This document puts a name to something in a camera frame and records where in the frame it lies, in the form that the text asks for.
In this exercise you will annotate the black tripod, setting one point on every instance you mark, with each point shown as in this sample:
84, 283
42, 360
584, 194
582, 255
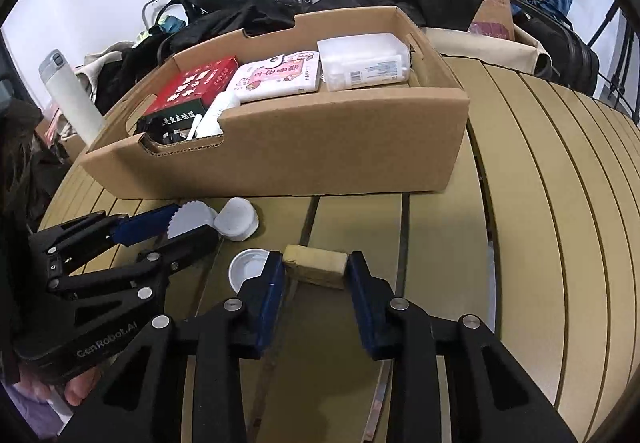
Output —
617, 53

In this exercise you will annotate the small white plastic cup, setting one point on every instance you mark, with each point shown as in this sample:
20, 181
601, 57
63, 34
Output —
237, 220

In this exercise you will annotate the tan slatted folding table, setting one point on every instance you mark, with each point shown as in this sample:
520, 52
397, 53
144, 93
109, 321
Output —
525, 223

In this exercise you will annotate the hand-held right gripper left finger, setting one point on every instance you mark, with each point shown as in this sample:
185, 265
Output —
270, 303

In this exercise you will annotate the person's left hand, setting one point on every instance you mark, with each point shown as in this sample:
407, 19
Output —
82, 385

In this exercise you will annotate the pink and white packet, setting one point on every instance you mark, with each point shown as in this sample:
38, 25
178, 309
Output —
277, 75

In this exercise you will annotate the white squeeze tube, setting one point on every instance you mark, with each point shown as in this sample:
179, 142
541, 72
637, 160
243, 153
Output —
215, 115

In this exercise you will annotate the white scalloped lid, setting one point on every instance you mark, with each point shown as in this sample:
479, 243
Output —
192, 218

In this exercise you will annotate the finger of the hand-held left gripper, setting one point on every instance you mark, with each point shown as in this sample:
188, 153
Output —
187, 248
140, 227

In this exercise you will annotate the red box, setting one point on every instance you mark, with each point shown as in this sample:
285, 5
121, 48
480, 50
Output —
192, 90

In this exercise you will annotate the round white lid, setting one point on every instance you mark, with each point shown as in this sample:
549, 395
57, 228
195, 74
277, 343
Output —
247, 269

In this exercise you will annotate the black duffel bag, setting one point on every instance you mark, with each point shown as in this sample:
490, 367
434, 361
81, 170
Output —
230, 8

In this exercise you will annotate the clear cotton swab box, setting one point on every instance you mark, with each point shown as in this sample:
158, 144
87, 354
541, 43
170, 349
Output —
365, 60

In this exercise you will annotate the black suitcase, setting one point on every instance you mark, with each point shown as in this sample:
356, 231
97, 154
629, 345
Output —
560, 48

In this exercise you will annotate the metal tube frame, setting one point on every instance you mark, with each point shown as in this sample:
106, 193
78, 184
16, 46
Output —
150, 8

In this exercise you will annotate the white thermos bottle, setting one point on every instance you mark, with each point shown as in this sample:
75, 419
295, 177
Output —
70, 93

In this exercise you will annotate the cardboard tray box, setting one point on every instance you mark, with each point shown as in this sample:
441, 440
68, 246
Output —
300, 168

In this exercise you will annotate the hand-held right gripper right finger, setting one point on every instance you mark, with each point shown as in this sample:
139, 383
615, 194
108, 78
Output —
365, 308

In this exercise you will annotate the tan rectangular block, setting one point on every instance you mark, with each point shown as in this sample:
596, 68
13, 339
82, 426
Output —
315, 265

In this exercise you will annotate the beige crumpled cloth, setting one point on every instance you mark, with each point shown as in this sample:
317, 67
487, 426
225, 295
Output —
100, 65

